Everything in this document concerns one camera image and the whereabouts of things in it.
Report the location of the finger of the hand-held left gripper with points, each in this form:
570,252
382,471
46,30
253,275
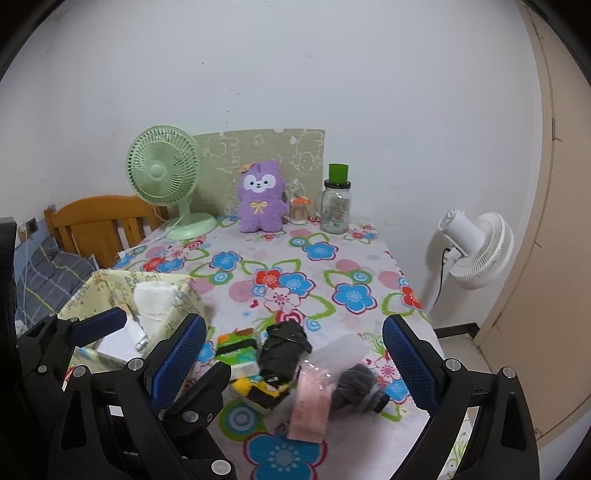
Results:
99,325
203,392

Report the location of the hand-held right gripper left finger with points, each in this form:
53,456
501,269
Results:
180,355

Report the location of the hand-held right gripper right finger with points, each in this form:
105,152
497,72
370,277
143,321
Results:
411,364

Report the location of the yellow cartoon fabric storage box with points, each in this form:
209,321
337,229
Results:
115,281

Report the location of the yellow black tissue pack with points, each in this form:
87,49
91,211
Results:
258,392

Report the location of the green tissue pack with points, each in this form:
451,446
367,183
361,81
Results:
235,346

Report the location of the grey sock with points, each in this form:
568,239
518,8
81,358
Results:
358,385

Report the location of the clear plastic bag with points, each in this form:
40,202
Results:
341,353

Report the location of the black cloth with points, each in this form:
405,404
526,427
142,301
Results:
281,350

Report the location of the pink wet wipes pack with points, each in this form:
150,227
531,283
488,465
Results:
307,406

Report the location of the white folded cloth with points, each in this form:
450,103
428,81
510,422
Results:
154,300

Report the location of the blue plaid bedding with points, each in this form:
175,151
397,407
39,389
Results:
51,277

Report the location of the floral tablecloth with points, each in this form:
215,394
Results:
323,295

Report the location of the white fan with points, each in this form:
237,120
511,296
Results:
489,249

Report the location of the green desk fan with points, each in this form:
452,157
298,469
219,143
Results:
159,170

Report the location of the purple plush toy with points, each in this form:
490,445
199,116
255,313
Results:
261,207

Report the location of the glass jar with green lid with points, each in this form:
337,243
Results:
334,212

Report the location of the toothpick jar with orange lid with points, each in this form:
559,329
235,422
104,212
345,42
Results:
299,213

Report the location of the beige door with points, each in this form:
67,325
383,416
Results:
554,230

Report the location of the green cartoon print board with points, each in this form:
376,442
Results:
277,147

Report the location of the wall socket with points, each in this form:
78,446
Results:
32,226

